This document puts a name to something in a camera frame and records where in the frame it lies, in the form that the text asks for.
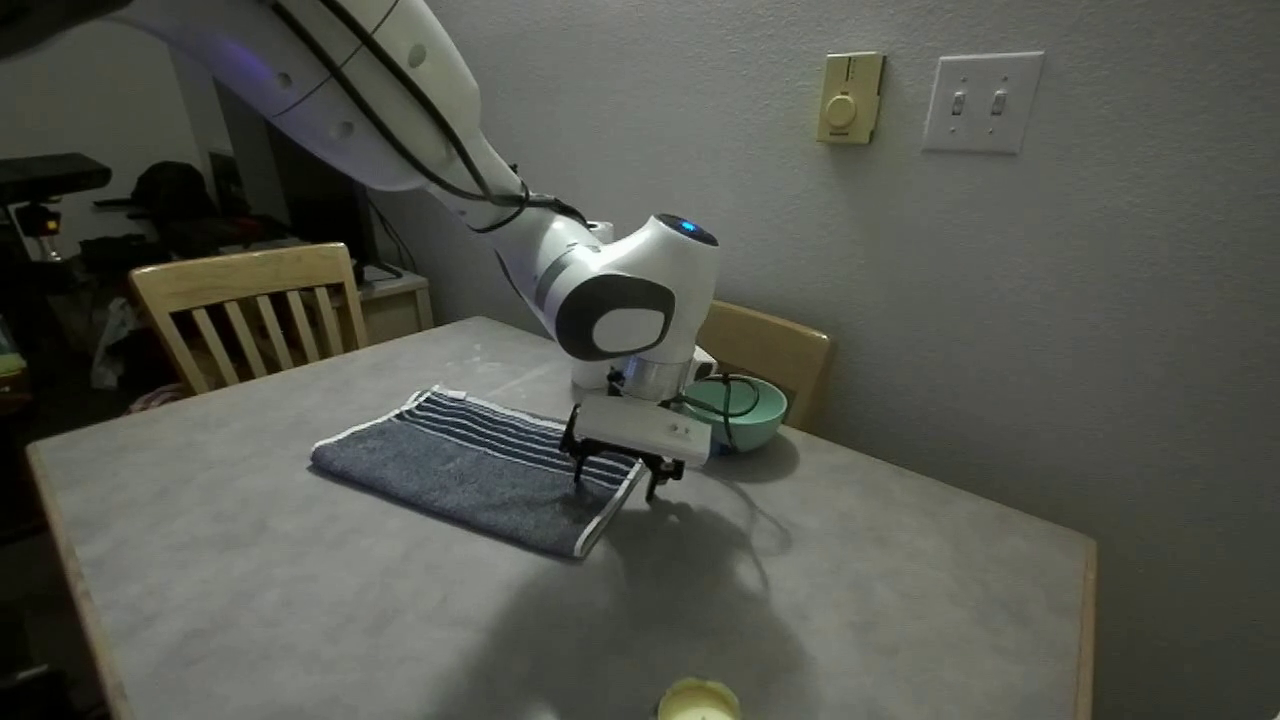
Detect slatted wooden chair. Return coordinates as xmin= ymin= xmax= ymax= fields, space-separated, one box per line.
xmin=130 ymin=239 xmax=373 ymax=399

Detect black round bag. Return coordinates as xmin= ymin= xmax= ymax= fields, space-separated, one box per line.
xmin=130 ymin=155 xmax=234 ymax=251

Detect yellow-lidded metal tin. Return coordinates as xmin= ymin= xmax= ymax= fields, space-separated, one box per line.
xmin=651 ymin=672 xmax=749 ymax=720

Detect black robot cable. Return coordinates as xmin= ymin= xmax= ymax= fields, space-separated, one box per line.
xmin=274 ymin=0 xmax=755 ymax=463

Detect black flat shelf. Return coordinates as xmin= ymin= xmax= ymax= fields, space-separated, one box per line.
xmin=0 ymin=147 xmax=116 ymax=208

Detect beige wall thermostat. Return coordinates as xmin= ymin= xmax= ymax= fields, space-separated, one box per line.
xmin=812 ymin=49 xmax=892 ymax=153

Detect plain-back wooden chair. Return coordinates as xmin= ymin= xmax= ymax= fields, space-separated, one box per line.
xmin=692 ymin=296 xmax=836 ymax=433

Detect white double light switch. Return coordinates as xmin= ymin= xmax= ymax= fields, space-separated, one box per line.
xmin=920 ymin=49 xmax=1050 ymax=160

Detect mint green bowl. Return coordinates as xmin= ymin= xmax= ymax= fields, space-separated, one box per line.
xmin=678 ymin=368 xmax=793 ymax=459

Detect small white side cabinet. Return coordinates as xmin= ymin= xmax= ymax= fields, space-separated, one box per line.
xmin=358 ymin=262 xmax=442 ymax=345

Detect grey striped towel white trim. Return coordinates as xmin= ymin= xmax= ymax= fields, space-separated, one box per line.
xmin=308 ymin=383 xmax=664 ymax=567

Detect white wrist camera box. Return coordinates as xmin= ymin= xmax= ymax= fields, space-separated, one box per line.
xmin=568 ymin=393 xmax=719 ymax=470

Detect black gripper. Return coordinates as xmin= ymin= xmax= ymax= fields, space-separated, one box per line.
xmin=555 ymin=359 xmax=688 ymax=506

